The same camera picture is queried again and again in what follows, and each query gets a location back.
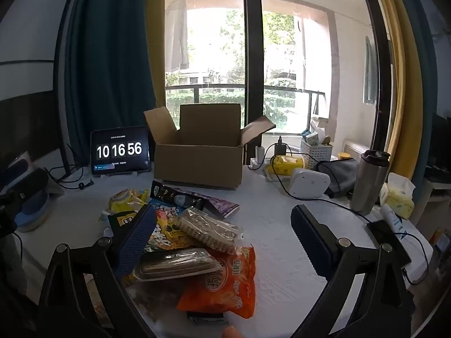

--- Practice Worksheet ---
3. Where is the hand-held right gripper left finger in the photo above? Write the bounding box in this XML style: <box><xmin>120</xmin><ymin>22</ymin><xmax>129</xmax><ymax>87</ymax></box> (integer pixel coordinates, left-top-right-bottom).
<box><xmin>35</xmin><ymin>204</ymin><xmax>159</xmax><ymax>338</ymax></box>

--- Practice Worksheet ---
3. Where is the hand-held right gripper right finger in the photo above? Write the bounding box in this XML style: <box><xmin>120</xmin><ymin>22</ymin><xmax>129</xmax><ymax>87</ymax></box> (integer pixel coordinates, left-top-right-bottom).
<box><xmin>291</xmin><ymin>204</ymin><xmax>416</xmax><ymax>338</ymax></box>

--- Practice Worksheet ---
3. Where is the dark green snack packet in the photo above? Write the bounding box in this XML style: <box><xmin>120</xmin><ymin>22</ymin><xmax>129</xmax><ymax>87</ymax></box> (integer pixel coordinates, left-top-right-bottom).
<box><xmin>107</xmin><ymin>210</ymin><xmax>142</xmax><ymax>240</ymax></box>

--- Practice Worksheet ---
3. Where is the yellow cartoon snack packet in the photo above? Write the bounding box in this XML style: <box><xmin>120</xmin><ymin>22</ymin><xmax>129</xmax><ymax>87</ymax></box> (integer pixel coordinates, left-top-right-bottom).
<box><xmin>144</xmin><ymin>208</ymin><xmax>198</xmax><ymax>254</ymax></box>

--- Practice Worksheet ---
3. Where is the yellow round-print snack packet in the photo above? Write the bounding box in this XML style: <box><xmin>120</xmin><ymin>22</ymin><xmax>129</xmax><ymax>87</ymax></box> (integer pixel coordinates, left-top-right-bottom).
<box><xmin>107</xmin><ymin>188</ymin><xmax>150</xmax><ymax>215</ymax></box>

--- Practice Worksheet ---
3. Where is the white blue snack packet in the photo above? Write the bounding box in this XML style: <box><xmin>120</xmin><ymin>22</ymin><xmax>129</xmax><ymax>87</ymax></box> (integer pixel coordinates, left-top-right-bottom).
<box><xmin>150</xmin><ymin>202</ymin><xmax>187</xmax><ymax>221</ymax></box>

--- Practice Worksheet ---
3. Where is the black cookie packet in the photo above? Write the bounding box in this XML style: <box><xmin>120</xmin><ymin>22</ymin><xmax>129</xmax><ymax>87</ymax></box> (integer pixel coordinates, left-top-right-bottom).
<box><xmin>151</xmin><ymin>180</ymin><xmax>212</xmax><ymax>212</ymax></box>

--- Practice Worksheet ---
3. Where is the clear bag of brown snacks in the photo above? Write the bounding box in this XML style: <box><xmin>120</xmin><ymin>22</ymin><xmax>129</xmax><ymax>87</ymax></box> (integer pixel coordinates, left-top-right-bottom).
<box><xmin>123</xmin><ymin>278</ymin><xmax>187</xmax><ymax>324</ymax></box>

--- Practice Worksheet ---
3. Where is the purple snack packet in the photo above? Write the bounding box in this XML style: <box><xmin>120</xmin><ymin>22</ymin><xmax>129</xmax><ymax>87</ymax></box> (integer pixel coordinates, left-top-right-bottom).
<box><xmin>197</xmin><ymin>192</ymin><xmax>240</xmax><ymax>219</ymax></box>

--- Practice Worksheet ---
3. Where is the orange snack packet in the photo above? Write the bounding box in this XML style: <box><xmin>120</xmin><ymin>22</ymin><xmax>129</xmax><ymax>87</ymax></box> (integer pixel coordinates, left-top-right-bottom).
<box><xmin>176</xmin><ymin>244</ymin><xmax>256</xmax><ymax>319</ymax></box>

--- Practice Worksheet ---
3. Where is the brown cardboard box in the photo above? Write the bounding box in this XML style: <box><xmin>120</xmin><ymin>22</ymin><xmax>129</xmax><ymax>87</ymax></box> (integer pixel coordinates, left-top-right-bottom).
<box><xmin>143</xmin><ymin>104</ymin><xmax>276</xmax><ymax>191</ymax></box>

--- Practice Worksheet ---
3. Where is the dark brown snack packet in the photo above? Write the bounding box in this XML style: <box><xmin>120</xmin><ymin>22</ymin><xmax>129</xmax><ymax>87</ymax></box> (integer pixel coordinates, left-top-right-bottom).
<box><xmin>187</xmin><ymin>312</ymin><xmax>226</xmax><ymax>324</ymax></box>

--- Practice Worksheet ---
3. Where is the blue white round object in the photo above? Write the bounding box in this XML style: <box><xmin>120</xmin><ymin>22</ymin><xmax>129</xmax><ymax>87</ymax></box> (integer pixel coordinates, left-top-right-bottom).
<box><xmin>16</xmin><ymin>190</ymin><xmax>50</xmax><ymax>233</ymax></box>

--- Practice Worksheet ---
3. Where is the white rounded device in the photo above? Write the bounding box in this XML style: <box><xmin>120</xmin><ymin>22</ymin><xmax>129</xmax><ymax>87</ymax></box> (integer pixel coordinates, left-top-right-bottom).
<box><xmin>289</xmin><ymin>168</ymin><xmax>331</xmax><ymax>199</ymax></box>

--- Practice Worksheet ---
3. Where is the grey cloth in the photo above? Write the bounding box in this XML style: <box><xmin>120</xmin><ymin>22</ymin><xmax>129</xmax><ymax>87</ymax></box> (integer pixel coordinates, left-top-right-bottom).
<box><xmin>313</xmin><ymin>158</ymin><xmax>358</xmax><ymax>198</ymax></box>

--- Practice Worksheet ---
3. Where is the black phone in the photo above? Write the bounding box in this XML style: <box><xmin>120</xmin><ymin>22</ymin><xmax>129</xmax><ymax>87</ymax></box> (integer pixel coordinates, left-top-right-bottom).
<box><xmin>364</xmin><ymin>219</ymin><xmax>412</xmax><ymax>268</ymax></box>

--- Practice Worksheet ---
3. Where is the yellow wipes packet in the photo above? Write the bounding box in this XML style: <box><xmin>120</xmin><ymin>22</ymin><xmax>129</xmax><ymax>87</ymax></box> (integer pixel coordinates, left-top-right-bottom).
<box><xmin>269</xmin><ymin>155</ymin><xmax>305</xmax><ymax>177</ymax></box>

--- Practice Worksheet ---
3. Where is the steel tumbler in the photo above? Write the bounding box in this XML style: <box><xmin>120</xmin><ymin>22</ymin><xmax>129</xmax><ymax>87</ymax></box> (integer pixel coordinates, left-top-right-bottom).
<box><xmin>350</xmin><ymin>150</ymin><xmax>391</xmax><ymax>215</ymax></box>

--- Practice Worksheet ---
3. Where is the white plastic basket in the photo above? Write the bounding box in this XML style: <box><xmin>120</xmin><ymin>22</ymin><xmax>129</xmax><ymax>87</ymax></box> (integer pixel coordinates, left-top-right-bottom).
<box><xmin>300</xmin><ymin>137</ymin><xmax>333</xmax><ymax>171</ymax></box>

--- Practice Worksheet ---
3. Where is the white tube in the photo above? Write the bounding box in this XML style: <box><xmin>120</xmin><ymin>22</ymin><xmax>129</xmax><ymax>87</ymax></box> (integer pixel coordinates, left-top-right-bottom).
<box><xmin>380</xmin><ymin>203</ymin><xmax>406</xmax><ymax>235</ymax></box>

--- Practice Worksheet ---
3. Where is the black tablet clock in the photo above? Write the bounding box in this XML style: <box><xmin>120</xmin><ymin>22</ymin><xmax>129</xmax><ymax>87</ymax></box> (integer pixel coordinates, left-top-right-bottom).
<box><xmin>90</xmin><ymin>126</ymin><xmax>153</xmax><ymax>177</ymax></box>

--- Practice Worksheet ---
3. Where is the yellow tissue pack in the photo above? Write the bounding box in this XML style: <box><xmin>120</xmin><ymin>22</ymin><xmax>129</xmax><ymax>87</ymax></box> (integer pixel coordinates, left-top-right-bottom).
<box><xmin>380</xmin><ymin>172</ymin><xmax>416</xmax><ymax>219</ymax></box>

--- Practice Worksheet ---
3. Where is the white appliance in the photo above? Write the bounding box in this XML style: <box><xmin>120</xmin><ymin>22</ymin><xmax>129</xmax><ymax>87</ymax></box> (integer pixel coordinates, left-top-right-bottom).
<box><xmin>343</xmin><ymin>140</ymin><xmax>370</xmax><ymax>156</ymax></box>

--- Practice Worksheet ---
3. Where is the yellow curtain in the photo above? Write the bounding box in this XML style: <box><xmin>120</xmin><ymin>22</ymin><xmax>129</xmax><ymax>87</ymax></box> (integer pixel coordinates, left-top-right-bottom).
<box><xmin>145</xmin><ymin>0</ymin><xmax>170</xmax><ymax>131</ymax></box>
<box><xmin>368</xmin><ymin>0</ymin><xmax>423</xmax><ymax>184</ymax></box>

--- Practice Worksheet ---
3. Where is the black balcony railing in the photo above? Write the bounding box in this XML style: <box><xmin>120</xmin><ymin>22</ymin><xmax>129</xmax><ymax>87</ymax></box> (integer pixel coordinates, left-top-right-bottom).
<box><xmin>165</xmin><ymin>83</ymin><xmax>326</xmax><ymax>127</ymax></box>

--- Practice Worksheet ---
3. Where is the light blue hanging towel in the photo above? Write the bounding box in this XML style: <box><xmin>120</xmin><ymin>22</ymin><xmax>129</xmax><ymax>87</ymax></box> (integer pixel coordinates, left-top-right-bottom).
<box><xmin>363</xmin><ymin>35</ymin><xmax>376</xmax><ymax>105</ymax></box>

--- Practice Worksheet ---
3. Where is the teal curtain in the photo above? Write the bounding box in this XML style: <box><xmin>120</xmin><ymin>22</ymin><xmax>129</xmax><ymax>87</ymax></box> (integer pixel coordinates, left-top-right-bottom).
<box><xmin>65</xmin><ymin>0</ymin><xmax>157</xmax><ymax>155</ymax></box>
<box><xmin>391</xmin><ymin>0</ymin><xmax>445</xmax><ymax>191</ymax></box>

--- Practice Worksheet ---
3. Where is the hanging white shirt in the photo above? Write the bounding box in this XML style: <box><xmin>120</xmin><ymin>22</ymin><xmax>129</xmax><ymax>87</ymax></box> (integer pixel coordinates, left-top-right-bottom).
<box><xmin>165</xmin><ymin>0</ymin><xmax>191</xmax><ymax>73</ymax></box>

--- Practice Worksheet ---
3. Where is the black tablet cable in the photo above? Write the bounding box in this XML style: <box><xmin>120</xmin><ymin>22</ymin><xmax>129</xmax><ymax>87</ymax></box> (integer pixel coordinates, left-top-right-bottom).
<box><xmin>46</xmin><ymin>167</ymin><xmax>94</xmax><ymax>189</ymax></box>

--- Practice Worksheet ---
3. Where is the black phone cable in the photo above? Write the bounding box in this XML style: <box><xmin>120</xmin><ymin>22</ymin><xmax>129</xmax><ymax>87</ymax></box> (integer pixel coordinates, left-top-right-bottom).
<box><xmin>402</xmin><ymin>232</ymin><xmax>431</xmax><ymax>286</ymax></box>

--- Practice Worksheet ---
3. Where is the black window frame post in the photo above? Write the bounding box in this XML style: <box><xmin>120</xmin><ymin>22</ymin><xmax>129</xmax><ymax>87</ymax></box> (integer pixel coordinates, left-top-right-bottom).
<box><xmin>244</xmin><ymin>0</ymin><xmax>265</xmax><ymax>166</ymax></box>

